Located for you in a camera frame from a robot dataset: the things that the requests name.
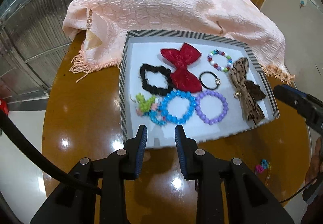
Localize small blue bead bracelet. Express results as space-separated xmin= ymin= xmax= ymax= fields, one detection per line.
xmin=149 ymin=109 xmax=167 ymax=125

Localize striped shallow box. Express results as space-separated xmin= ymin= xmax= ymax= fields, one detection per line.
xmin=119 ymin=29 xmax=280 ymax=150

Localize pink fringed blanket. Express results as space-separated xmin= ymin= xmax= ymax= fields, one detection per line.
xmin=62 ymin=0 xmax=296 ymax=85

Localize red hair bow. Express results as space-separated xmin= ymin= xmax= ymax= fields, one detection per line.
xmin=160 ymin=42 xmax=203 ymax=93

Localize dark scrunchie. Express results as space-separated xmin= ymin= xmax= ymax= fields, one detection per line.
xmin=139 ymin=63 xmax=174 ymax=96

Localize thick black cable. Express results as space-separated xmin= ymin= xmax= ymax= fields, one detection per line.
xmin=0 ymin=106 xmax=103 ymax=193

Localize thin black cable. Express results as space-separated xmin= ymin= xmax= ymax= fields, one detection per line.
xmin=280 ymin=176 xmax=318 ymax=204

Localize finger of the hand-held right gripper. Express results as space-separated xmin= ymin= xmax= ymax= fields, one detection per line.
xmin=274 ymin=85 xmax=307 ymax=116

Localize black hair tie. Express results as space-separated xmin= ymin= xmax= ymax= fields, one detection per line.
xmin=199 ymin=71 xmax=223 ymax=90

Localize purple bead bracelet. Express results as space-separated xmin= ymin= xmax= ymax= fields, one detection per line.
xmin=195 ymin=91 xmax=229 ymax=125

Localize red object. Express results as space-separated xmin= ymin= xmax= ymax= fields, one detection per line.
xmin=0 ymin=99 xmax=9 ymax=117

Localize green beaded ornament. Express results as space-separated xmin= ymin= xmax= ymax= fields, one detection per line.
xmin=130 ymin=94 xmax=159 ymax=116

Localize multicolour bead bracelet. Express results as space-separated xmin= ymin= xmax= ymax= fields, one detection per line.
xmin=207 ymin=49 xmax=233 ymax=73

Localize amber bead bracelet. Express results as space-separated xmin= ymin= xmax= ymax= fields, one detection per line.
xmin=262 ymin=163 xmax=272 ymax=186

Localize leopard print hair bow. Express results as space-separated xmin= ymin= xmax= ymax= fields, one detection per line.
xmin=228 ymin=57 xmax=266 ymax=121

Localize person's right hand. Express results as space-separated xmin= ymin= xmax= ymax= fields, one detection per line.
xmin=305 ymin=137 xmax=323 ymax=187

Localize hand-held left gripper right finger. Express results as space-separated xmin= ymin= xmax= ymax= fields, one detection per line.
xmin=175 ymin=125 xmax=295 ymax=224

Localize small pink blue hair ties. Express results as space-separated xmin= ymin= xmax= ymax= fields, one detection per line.
xmin=254 ymin=159 xmax=271 ymax=174

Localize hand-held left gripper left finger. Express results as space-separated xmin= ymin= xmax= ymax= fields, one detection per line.
xmin=30 ymin=125 xmax=148 ymax=224

